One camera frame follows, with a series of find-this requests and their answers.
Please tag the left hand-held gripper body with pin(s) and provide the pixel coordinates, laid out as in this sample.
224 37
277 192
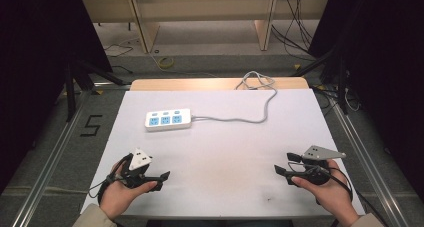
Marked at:
139 160

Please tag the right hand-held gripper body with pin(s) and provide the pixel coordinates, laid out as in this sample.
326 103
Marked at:
320 152

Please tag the person's left hand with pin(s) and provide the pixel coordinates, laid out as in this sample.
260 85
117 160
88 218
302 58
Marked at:
120 195

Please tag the person's right hand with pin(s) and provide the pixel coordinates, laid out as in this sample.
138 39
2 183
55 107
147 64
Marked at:
331 195

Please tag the white power strip blue sockets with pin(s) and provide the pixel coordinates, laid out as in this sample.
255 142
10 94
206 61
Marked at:
168 119

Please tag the black tripod stand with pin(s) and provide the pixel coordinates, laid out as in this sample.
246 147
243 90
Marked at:
333 70
76 77

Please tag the wooden table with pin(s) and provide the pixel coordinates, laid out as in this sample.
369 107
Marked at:
200 84

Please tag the black curtain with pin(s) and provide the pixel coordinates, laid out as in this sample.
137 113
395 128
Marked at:
40 70
386 80

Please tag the aluminium floor rail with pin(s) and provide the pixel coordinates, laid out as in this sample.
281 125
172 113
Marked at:
50 160
366 167

